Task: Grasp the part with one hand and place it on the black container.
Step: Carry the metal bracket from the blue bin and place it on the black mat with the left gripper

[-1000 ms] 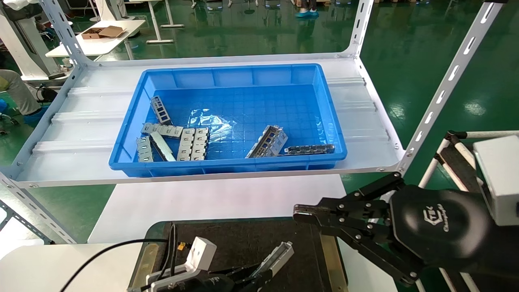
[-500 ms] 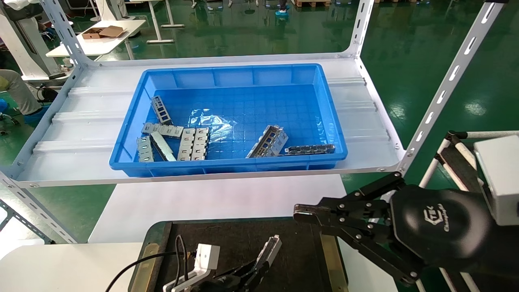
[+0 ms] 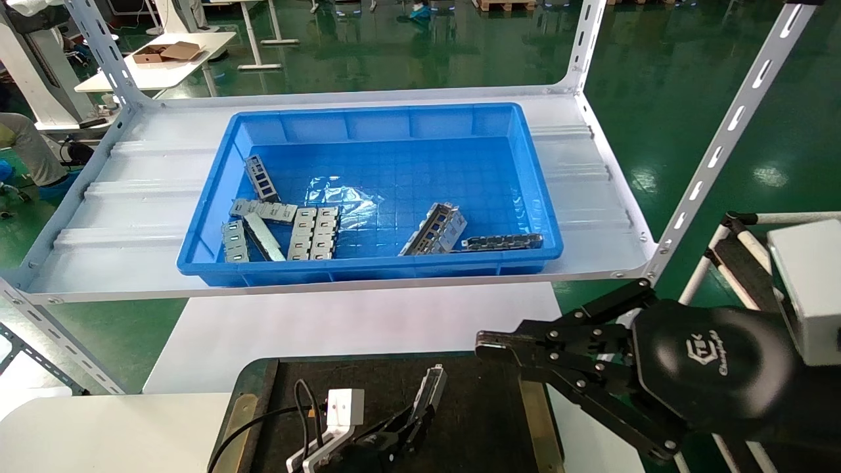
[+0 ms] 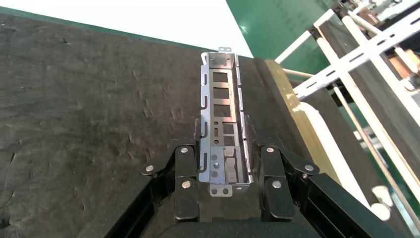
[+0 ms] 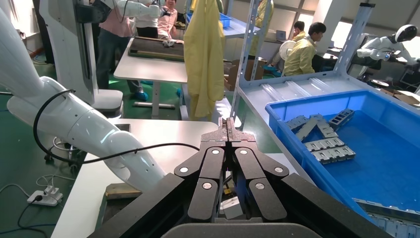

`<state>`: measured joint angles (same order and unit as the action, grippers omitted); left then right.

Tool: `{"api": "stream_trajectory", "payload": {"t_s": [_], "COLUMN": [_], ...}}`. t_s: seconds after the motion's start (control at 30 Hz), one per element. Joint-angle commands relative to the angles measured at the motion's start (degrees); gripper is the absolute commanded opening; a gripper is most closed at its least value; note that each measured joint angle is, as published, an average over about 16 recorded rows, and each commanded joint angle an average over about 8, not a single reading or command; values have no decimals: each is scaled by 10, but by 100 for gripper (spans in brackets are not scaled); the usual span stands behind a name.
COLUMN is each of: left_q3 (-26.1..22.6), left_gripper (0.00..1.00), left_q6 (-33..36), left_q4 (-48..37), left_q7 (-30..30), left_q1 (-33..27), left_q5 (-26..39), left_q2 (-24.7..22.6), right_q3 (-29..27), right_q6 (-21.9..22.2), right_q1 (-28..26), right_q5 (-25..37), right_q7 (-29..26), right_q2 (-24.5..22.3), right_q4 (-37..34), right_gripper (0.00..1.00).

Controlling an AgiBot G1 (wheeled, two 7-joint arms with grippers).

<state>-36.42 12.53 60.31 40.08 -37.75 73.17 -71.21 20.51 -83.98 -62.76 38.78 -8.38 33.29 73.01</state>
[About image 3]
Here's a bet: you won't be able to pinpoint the plain silver metal part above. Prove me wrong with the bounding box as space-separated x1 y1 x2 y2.
243 212 286 262

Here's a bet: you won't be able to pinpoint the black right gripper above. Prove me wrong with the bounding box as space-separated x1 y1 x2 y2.
476 279 841 464

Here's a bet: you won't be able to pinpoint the white tube cart black pads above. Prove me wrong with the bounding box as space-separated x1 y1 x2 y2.
665 212 841 473

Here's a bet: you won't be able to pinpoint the white background table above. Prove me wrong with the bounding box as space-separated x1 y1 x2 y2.
74 32 237 94

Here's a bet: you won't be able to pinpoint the person in work clothes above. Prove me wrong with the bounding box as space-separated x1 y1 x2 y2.
0 112 70 202

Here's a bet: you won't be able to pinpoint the black container tray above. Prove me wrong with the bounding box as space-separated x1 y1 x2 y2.
209 355 566 473

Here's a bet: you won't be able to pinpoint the silver multi-port metal cage part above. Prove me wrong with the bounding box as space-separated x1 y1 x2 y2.
309 206 340 261
287 208 318 261

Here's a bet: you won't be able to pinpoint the slotted grey metal part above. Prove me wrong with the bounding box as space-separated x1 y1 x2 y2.
244 155 281 203

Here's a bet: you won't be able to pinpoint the blue plastic bin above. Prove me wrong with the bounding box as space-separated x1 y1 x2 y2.
176 102 564 288

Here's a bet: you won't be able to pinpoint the long silver metal bracket part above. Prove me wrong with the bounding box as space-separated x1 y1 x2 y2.
411 365 448 428

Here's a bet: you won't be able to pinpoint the short silver metal part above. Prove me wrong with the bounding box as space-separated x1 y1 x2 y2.
222 219 250 263

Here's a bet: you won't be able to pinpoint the brown cardboard box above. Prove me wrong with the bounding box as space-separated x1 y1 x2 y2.
131 41 206 64

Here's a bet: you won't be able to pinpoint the wide silver metal cage part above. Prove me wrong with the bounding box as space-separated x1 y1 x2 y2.
398 202 468 257

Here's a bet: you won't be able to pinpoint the clear plastic bag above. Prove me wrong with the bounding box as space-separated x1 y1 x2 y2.
306 175 378 231

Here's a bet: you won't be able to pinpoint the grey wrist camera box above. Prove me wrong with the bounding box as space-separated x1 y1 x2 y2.
325 388 366 439
767 219 841 367

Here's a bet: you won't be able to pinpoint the dark slim metal strip part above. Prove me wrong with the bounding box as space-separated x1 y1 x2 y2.
460 233 545 252

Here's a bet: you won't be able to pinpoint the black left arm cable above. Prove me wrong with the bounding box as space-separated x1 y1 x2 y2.
209 379 327 473

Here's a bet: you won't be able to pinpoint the white background machine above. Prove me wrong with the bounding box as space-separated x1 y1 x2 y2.
0 0 114 165

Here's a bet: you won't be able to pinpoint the white metal shelf rack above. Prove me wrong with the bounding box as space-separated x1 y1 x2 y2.
0 0 825 396

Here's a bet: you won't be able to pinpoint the white desk leg frame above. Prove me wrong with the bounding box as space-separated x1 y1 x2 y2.
237 0 300 72

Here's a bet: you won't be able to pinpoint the flat silver metal part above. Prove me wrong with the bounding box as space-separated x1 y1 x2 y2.
229 198 298 225

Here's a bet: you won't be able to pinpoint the black chair caster base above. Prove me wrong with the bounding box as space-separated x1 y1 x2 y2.
0 184 31 219

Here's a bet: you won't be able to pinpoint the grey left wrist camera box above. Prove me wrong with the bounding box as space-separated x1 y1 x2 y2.
325 388 366 439

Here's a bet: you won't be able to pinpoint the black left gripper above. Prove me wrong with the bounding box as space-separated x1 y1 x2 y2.
329 404 439 473

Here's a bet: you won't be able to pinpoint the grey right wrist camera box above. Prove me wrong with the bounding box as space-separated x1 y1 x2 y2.
767 219 841 367

